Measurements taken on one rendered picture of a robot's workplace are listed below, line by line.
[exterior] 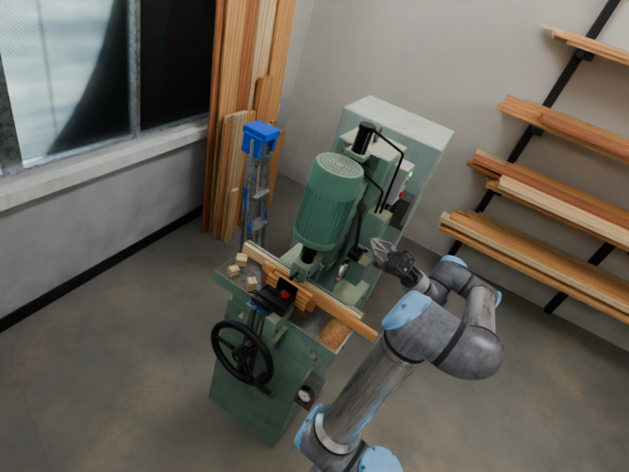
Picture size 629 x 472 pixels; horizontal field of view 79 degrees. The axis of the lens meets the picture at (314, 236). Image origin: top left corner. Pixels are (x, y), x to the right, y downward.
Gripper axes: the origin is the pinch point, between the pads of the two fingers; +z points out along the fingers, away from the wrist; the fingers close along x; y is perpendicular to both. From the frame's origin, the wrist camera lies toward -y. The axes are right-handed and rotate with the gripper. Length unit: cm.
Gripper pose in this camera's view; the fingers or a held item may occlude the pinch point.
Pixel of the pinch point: (372, 241)
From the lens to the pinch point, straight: 127.0
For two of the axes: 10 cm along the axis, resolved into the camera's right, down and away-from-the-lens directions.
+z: -6.6, -6.5, -3.7
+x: -5.7, 7.6, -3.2
